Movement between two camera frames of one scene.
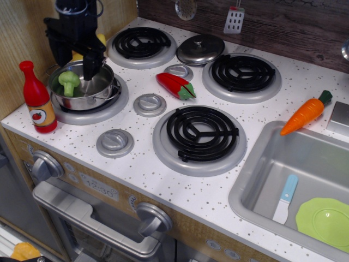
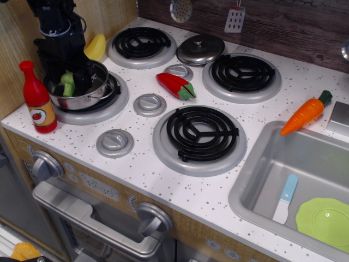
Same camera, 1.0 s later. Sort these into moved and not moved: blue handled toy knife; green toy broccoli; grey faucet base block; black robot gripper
Moved: black robot gripper
Not moved: blue handled toy knife; green toy broccoli; grey faucet base block
